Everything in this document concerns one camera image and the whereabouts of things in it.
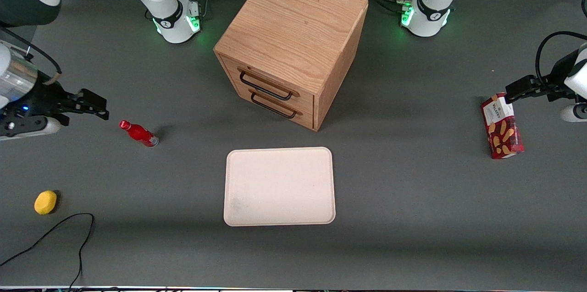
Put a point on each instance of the cream rectangular tray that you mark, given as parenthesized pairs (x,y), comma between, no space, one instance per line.
(279,186)

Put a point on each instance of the red plastic bottle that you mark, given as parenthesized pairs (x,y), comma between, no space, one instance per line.
(137,133)

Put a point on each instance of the red tartan shortbread box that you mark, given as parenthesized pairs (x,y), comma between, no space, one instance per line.
(503,131)

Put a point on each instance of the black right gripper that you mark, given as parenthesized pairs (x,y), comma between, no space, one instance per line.
(42,97)

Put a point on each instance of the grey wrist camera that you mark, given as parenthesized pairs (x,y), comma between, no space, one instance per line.
(52,126)
(568,113)

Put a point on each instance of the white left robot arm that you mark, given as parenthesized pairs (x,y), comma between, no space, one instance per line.
(431,21)

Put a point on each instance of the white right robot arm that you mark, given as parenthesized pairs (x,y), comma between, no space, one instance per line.
(169,17)

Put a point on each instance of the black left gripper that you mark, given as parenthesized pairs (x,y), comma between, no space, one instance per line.
(556,83)

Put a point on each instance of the yellow lemon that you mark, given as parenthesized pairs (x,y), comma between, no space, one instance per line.
(45,202)

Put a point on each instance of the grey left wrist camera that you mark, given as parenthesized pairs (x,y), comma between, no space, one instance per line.
(568,113)

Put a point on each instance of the wooden oak drawer cabinet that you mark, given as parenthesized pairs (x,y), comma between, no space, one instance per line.
(298,21)

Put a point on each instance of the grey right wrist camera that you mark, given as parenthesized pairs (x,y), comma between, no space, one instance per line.
(52,126)

